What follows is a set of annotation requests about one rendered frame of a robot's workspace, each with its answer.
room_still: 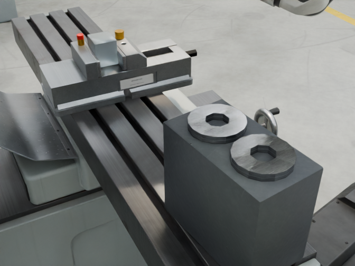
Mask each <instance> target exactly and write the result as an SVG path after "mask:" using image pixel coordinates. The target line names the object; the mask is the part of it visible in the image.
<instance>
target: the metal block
mask: <svg viewBox="0 0 355 266"><path fill-rule="evenodd" d="M87 38H88V46H89V47H90V49H91V50H92V51H93V53H94V54H95V56H96V57H97V58H98V60H99V61H100V66H101V68H102V67H107V66H110V65H115V64H118V52H117V41H116V39H115V38H114V37H113V36H112V35H111V34H110V33H109V31H105V32H99V33H94V34H88V35H87Z"/></svg>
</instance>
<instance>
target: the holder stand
mask: <svg viewBox="0 0 355 266"><path fill-rule="evenodd" d="M163 140H164V190H165V209H166V210H167V211H168V212H169V213H170V214H171V215H172V216H173V217H174V218H175V219H176V220H177V221H178V222H179V223H180V224H181V225H182V226H183V227H184V228H185V229H186V230H187V231H188V232H189V233H190V234H191V235H192V237H193V238H194V239H195V240H196V241H197V242H198V243H199V244H200V245H201V246H202V247H203V248H204V249H205V250H206V251H207V252H208V253H209V254H210V255H211V256H212V257H213V258H214V259H215V260H216V261H217V262H218V263H219V264H220V265H221V266H291V265H292V264H294V263H295V262H297V261H298V260H300V259H301V258H303V256H304V252H305V248H306V243H307V239H308V235H309V231H310V227H311V222H312V217H313V213H314V208H315V204H316V199H317V195H318V192H319V187H320V182H321V178H322V173H323V167H322V166H321V165H319V164H318V163H316V162H315V161H313V160H312V159H310V158H309V157H307V156H306V155H304V154H303V153H301V152H300V151H299V150H297V149H296V148H294V147H293V146H291V145H290V144H289V143H288V142H286V141H284V140H282V139H280V138H279V137H278V136H276V135H275V134H273V133H272V132H270V131H269V130H267V129H266V128H264V127H263V126H261V125H260V124H259V123H257V122H256V121H254V120H252V119H251V118H249V117H248V116H247V115H245V114H244V113H242V112H241V111H240V110H238V109H236V108H235V107H233V106H232V105H230V104H229V103H227V102H226V101H224V100H222V99H221V100H218V101H215V102H213V103H210V104H207V105H203V106H199V107H197V108H195V109H194V110H192V111H190V112H187V113H185V114H182V115H180V116H177V117H175V118H172V119H170V120H167V121H165V122H163Z"/></svg>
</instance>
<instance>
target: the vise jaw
mask: <svg viewBox="0 0 355 266"><path fill-rule="evenodd" d="M112 36H113V37H114V38H115V34H112ZM116 41H117V52H118V64H119V65H120V66H121V67H122V69H123V70H127V71H129V70H134V69H139V68H143V67H147V57H146V56H145V55H144V54H143V53H142V52H141V51H140V50H139V49H138V48H137V47H136V45H135V44H134V43H133V42H132V41H131V40H130V39H129V38H128V37H126V36H124V39H122V40H117V39H116Z"/></svg>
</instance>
